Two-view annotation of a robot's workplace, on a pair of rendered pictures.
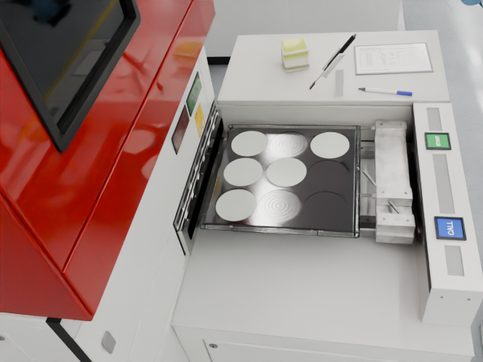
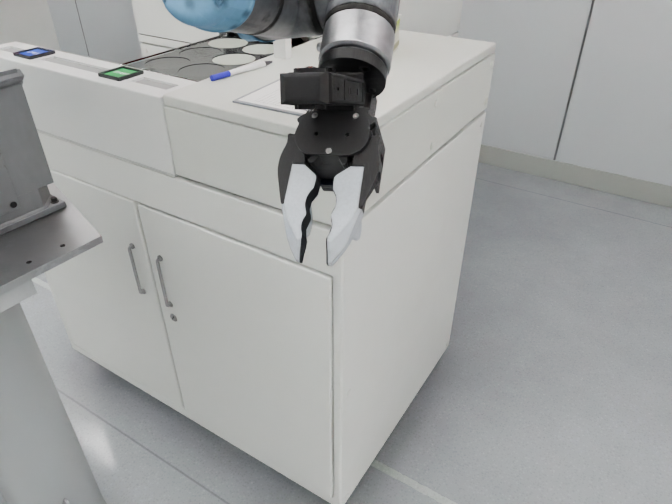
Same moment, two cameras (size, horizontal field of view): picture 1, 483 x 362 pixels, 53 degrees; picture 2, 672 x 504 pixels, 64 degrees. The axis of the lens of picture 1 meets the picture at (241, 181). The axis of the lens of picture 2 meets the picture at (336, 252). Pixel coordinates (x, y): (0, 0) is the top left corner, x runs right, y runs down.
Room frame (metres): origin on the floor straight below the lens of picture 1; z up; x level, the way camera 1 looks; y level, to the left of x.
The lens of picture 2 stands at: (1.43, -1.33, 1.25)
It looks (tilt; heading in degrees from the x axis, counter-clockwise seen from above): 34 degrees down; 105
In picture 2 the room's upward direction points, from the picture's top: straight up
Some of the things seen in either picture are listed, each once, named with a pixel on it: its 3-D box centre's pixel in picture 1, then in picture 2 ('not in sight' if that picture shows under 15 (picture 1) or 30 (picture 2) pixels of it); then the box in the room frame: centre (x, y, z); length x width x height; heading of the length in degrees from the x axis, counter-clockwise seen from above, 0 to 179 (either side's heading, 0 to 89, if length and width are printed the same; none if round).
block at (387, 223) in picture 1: (395, 223); not in sight; (0.65, -0.32, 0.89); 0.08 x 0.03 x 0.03; 72
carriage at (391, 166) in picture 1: (392, 180); not in sight; (0.80, -0.37, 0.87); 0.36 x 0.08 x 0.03; 162
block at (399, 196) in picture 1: (394, 196); not in sight; (0.72, -0.35, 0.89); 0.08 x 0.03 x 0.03; 72
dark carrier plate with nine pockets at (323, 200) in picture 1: (284, 173); (234, 59); (0.86, -0.11, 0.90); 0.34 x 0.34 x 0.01; 72
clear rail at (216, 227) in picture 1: (277, 230); (178, 50); (0.69, -0.06, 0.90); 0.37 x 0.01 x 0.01; 72
